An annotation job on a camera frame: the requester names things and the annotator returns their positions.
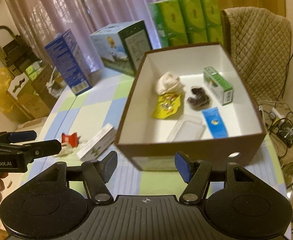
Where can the yellow snack pouch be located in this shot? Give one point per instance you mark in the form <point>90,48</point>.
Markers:
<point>167,106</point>

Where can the pink curtain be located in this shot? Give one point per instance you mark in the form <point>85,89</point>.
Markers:
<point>39,21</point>

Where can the quilted beige chair cover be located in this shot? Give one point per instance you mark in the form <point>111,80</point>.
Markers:
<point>259,44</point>

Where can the small floor fan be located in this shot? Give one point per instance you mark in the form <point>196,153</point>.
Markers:
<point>285,134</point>

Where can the brown shoe box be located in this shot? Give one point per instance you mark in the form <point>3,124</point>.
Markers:
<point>150,143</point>

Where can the white sock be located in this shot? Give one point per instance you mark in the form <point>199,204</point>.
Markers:
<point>169,83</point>

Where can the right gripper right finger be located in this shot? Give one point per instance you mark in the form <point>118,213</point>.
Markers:
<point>196,175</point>

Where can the yellow plastic bag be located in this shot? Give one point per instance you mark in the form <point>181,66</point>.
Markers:
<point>7,105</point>

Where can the black folding trolley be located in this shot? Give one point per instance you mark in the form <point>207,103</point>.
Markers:
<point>17,55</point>

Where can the green medicine box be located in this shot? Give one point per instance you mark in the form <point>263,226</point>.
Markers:
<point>218,85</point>

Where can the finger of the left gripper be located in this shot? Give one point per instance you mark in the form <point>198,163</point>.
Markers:
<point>15,137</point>
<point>41,149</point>

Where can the cardboard boxes pile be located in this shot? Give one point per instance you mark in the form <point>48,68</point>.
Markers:
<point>36,90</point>

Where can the green tissue pack bundle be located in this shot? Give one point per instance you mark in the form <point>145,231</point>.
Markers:
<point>181,22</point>

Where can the red candy wrapper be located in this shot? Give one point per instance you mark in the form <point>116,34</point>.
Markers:
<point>72,139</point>

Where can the white power strip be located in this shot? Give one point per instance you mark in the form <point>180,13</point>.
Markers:
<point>276,116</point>

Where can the blue hand cream tube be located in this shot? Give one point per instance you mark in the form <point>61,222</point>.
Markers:
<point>215,123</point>

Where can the dark velvet scrunchie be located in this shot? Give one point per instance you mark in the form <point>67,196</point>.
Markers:
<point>200,99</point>

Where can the blue milk carton box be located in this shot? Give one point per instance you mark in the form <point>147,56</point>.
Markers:
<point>68,58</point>

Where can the checked bed sheet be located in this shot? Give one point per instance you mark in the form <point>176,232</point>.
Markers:
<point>89,112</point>

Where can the clear plastic tray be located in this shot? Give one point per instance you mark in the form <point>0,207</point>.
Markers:
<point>187,128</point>

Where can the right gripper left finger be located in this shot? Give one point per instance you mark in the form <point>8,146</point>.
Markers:
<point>95,176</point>

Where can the white ointment box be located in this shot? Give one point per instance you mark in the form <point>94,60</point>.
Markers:
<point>98,144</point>

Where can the cow picture milk box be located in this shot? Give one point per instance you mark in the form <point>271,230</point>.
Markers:
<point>121,46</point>

